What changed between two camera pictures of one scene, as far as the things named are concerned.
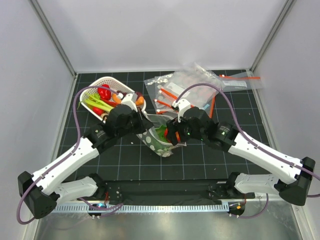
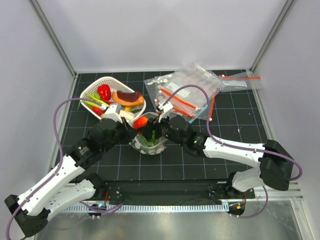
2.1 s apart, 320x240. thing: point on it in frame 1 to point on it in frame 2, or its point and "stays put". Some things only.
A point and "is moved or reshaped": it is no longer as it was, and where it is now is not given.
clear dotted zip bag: (155, 137) is moved or reshaped
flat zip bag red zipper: (240, 81) stays put
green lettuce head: (160, 131) is moved or reshaped
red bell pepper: (104, 93) stays put
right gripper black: (173, 126) to (153, 124)
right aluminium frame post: (273, 33) stays put
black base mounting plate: (181, 192) stays put
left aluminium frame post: (54, 37) stays put
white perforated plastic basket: (98, 102) stays put
